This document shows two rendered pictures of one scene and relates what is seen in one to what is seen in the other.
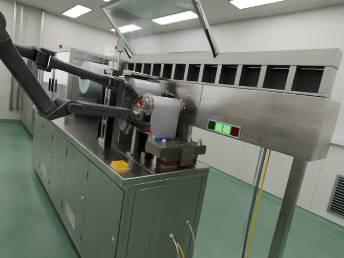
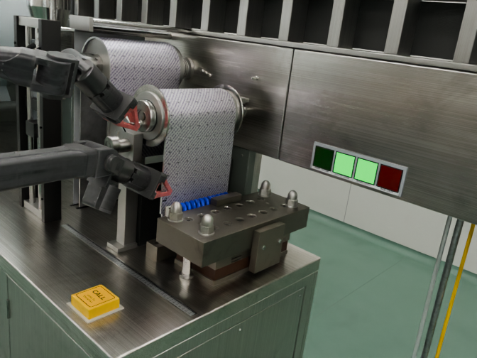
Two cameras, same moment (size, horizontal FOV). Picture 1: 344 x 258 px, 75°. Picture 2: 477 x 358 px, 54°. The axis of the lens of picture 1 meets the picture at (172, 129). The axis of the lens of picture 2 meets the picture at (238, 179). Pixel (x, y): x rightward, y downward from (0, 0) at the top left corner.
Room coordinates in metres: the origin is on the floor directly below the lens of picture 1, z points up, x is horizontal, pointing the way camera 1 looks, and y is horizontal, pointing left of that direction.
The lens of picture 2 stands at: (0.35, 0.10, 1.46)
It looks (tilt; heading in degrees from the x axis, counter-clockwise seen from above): 17 degrees down; 352
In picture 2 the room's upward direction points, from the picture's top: 7 degrees clockwise
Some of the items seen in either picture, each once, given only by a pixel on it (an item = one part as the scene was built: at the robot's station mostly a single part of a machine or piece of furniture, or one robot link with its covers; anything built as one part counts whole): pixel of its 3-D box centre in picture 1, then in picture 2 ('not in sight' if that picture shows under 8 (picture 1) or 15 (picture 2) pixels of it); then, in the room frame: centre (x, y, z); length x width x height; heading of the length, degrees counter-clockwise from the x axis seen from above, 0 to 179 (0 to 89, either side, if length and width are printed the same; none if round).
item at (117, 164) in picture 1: (120, 164); (95, 301); (1.19, 0.25, 0.91); 0.07 x 0.07 x 0.02; 42
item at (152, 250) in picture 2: (159, 154); (193, 237); (1.50, 0.05, 0.92); 0.28 x 0.04 x 0.04; 132
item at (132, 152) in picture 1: (134, 132); (123, 192); (1.47, 0.24, 1.05); 0.06 x 0.05 x 0.31; 132
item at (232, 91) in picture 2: (175, 107); (223, 111); (1.64, 0.00, 1.25); 0.15 x 0.01 x 0.15; 42
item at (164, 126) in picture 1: (163, 127); (198, 171); (1.50, 0.06, 1.11); 0.23 x 0.01 x 0.18; 132
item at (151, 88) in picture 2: (147, 104); (149, 116); (1.47, 0.19, 1.25); 0.15 x 0.01 x 0.15; 42
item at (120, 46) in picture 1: (120, 45); not in sight; (1.90, 0.53, 1.66); 0.07 x 0.07 x 0.10; 29
